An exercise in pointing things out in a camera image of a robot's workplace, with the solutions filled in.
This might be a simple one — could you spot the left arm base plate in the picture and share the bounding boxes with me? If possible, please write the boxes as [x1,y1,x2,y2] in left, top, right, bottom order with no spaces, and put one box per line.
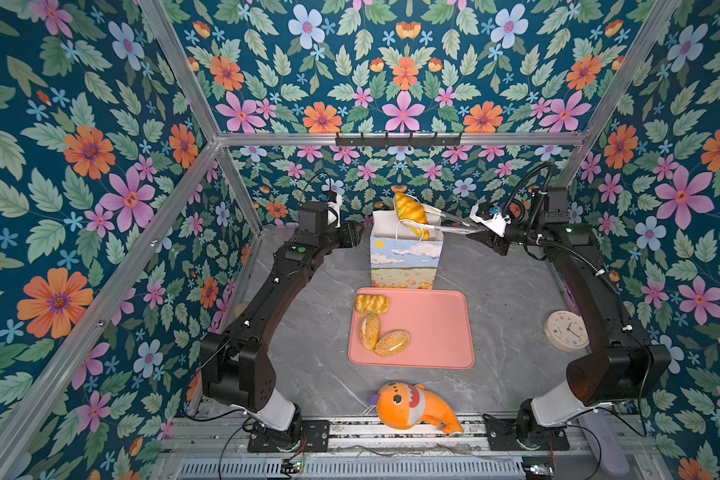
[247,419,331,454]

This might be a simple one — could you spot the cream round alarm clock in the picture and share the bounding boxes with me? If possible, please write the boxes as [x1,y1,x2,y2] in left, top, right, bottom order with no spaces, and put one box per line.
[544,310,589,352]

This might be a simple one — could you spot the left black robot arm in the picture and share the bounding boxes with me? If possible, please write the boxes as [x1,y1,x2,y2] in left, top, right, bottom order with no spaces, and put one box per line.
[200,194,363,451]

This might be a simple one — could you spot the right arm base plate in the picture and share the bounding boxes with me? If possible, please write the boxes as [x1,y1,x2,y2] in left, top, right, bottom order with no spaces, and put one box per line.
[482,413,570,452]

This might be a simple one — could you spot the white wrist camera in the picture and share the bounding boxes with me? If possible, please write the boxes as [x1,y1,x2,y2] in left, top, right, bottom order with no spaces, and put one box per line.
[325,191,343,228]
[469,202,509,238]

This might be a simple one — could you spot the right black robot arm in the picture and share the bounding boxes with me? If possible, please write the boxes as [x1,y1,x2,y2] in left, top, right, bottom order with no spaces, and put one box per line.
[469,188,672,449]

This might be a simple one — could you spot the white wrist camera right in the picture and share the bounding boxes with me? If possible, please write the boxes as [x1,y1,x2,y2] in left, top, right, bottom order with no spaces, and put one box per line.
[469,202,509,238]

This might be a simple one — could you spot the sugared cream fake bun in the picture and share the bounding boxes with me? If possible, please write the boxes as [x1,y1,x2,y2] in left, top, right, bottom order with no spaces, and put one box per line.
[374,330,411,357]

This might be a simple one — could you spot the pink plastic tray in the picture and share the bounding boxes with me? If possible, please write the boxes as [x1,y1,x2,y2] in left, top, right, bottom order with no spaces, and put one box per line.
[348,287,475,370]

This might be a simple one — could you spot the upright sugared fake bun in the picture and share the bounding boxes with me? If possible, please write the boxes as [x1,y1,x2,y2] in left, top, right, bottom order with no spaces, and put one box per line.
[359,313,381,351]

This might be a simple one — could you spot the fake croissant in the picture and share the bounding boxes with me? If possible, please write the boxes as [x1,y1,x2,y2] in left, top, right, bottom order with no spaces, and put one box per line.
[394,192,430,240]

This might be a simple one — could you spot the lavender cylinder object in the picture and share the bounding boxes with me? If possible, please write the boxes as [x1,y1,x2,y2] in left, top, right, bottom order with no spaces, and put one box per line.
[578,411,631,477]

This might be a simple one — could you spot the landscape print paper bag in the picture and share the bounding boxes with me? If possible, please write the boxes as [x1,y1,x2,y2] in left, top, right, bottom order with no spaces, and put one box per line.
[370,210,444,290]

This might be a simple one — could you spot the braided glazed fake bread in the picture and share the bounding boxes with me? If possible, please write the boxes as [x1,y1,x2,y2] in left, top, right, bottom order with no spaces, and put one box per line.
[354,294,389,314]

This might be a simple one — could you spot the black hook rail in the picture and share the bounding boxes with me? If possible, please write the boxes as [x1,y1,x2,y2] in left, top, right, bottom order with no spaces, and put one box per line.
[334,132,462,149]

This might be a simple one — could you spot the metal tongs with white tips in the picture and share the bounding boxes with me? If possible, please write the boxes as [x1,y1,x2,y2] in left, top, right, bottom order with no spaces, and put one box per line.
[398,204,486,240]

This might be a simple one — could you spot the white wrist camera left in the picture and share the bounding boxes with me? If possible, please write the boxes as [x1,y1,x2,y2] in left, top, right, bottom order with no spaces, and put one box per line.
[325,191,343,228]

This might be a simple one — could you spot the orange shark plush toy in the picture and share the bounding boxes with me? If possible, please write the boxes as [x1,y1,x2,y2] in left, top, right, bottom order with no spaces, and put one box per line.
[368,382,464,435]

